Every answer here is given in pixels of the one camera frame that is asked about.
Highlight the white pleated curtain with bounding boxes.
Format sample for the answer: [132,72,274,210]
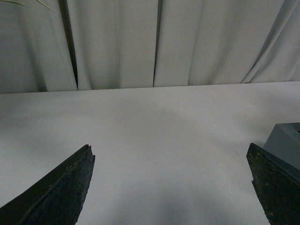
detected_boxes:
[0,0,300,93]

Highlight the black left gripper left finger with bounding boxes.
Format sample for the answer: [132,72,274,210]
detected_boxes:
[0,145,95,225]

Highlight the thin plant leaf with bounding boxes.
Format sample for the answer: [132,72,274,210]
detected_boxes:
[0,0,56,14]

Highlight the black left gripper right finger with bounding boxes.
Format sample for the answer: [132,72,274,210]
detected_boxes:
[247,143,300,225]

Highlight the gray base block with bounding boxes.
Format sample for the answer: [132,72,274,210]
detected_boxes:
[263,122,300,170]

